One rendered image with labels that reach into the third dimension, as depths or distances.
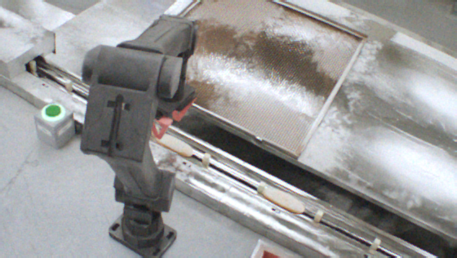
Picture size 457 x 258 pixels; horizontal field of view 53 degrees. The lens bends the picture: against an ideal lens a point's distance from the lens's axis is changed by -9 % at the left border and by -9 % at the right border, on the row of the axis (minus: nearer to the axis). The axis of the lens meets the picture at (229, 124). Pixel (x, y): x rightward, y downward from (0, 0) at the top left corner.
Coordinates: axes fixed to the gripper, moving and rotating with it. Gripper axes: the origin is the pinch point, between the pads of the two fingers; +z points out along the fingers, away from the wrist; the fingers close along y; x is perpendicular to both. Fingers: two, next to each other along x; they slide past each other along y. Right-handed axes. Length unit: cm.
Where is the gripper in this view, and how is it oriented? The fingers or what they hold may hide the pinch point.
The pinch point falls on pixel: (167, 126)
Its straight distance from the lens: 110.1
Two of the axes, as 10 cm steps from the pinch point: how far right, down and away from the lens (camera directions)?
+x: 8.7, 4.1, -2.7
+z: -1.5, 7.4, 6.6
